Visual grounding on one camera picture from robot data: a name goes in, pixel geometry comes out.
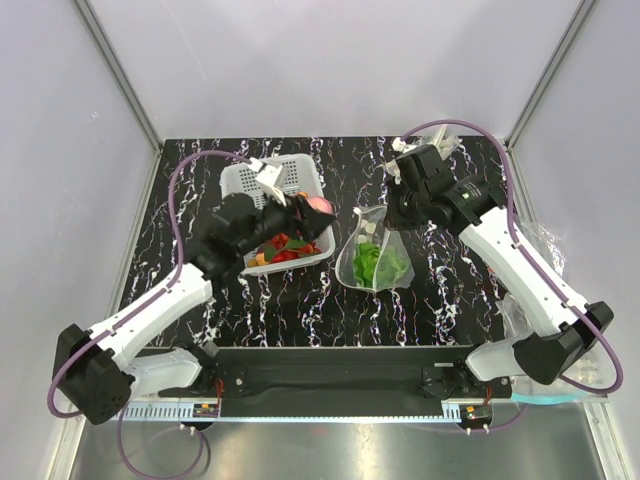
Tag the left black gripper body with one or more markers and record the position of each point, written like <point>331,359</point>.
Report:
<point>276,219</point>

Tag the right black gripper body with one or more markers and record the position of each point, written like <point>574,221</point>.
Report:
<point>405,210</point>

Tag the purple onion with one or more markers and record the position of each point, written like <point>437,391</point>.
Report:
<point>321,204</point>

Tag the white perforated plastic basket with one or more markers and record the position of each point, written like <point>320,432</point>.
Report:
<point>301,176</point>

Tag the zip bag with white slices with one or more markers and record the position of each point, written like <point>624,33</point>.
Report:
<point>370,227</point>

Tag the green lettuce head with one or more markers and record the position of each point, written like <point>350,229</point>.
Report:
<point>378,269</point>

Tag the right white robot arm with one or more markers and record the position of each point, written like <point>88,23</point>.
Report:
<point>563,325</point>

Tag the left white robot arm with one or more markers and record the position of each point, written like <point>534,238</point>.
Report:
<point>97,369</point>

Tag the back bag of slices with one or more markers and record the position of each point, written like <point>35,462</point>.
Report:
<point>445,137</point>

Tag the red cherry bunch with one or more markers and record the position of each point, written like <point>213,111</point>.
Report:
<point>282,248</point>

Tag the orange papaya slice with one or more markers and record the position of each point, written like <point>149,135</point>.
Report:
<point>252,263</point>

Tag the crumpled clear bags pile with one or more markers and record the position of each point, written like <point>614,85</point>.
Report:
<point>517,321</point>

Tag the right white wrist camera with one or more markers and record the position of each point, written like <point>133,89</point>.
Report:
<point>401,147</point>

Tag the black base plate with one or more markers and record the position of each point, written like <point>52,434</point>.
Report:
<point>432,371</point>

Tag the white slotted cable duct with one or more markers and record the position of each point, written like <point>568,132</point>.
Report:
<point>235,412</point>

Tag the left aluminium frame post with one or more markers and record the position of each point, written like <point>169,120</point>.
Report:
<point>107,53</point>

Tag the aluminium frame post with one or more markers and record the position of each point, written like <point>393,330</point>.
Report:
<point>107,53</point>
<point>560,53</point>

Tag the right aluminium frame post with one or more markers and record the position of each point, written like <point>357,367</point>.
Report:
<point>560,53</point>

